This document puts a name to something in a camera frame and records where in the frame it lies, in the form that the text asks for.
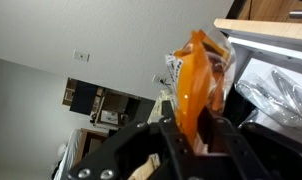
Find clear plastic cutlery bags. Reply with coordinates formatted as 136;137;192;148
235;67;302;129

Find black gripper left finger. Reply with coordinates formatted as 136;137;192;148
67;102;196;180

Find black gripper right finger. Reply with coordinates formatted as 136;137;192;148
197;108;302;180

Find wooden kitchen drawer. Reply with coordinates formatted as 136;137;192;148
214;19;302;143

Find orange food packet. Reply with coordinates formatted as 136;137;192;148
165;30;236;154

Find metal cabinet door handle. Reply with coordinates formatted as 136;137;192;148
289;10;302;19

